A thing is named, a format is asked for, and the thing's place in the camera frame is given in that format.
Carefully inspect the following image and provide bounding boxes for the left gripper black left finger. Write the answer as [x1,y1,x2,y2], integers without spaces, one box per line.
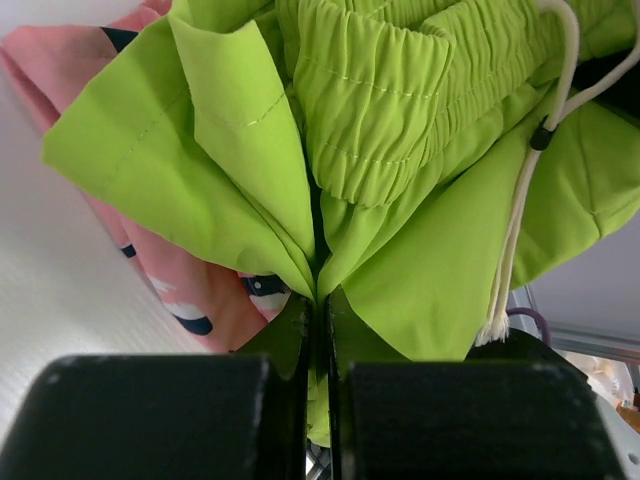
[1,295,311,479]

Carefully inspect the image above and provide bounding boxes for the lime green shorts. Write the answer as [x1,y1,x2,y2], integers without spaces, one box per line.
[40,0,640,449]

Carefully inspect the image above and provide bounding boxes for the pink shark print shorts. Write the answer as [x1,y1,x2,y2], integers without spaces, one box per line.
[1,1,291,353]

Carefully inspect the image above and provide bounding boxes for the beige drawstring cord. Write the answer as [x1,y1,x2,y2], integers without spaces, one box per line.
[473,0,639,347]

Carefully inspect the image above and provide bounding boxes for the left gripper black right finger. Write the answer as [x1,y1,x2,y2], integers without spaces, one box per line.
[325,291,635,479]

